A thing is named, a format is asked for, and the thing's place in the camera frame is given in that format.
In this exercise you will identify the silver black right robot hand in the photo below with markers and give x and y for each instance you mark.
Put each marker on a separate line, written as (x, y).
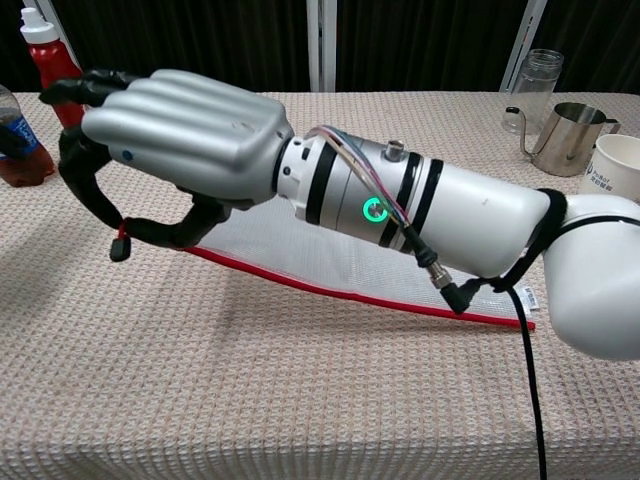
(190, 130)

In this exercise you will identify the clear mesh zipper pouch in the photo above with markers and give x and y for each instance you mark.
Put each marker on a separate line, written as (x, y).
(350, 270)

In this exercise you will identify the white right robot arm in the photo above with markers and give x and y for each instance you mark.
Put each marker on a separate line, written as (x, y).
(475, 210)

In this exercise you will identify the black curtain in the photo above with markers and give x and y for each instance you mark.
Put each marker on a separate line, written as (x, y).
(190, 35)

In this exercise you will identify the red ketchup bottle white cap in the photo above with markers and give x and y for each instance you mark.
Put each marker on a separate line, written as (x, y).
(50, 60)

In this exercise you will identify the cola bottle blue label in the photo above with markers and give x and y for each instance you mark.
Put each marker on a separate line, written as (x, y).
(20, 150)

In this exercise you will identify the beige waffle tablecloth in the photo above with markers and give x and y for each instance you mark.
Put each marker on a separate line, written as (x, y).
(250, 400)

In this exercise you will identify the clear glass jar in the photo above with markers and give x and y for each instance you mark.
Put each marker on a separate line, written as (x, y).
(537, 85)

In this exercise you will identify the steel gooseneck pitcher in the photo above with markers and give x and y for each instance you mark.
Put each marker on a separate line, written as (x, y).
(565, 145)

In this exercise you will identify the white paper cup blue print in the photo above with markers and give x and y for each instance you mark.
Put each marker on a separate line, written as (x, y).
(615, 165)

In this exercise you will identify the white vertical frame post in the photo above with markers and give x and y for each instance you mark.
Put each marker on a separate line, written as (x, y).
(321, 45)

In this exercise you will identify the white slanted frame post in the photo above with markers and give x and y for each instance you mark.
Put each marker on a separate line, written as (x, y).
(525, 40)
(50, 12)

